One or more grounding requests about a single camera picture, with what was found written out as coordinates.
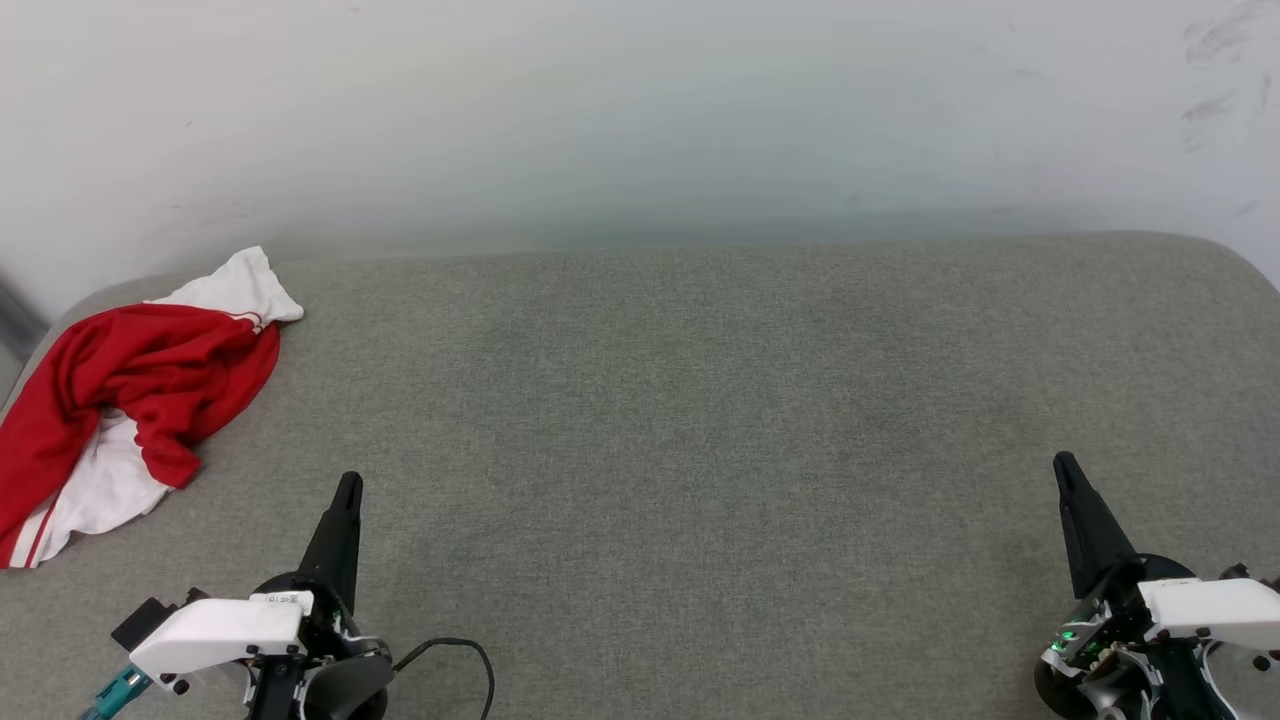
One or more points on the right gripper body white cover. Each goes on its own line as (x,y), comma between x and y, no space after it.
(1200,610)

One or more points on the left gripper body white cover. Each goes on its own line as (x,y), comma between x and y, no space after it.
(220,630)

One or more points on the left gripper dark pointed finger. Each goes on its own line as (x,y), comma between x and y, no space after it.
(338,545)

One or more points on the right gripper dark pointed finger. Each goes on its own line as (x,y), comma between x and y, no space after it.
(1090,530)

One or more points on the red and white jersey shirt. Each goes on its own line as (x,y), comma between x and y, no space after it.
(150,370)

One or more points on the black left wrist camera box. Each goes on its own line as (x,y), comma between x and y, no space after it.
(142,624)

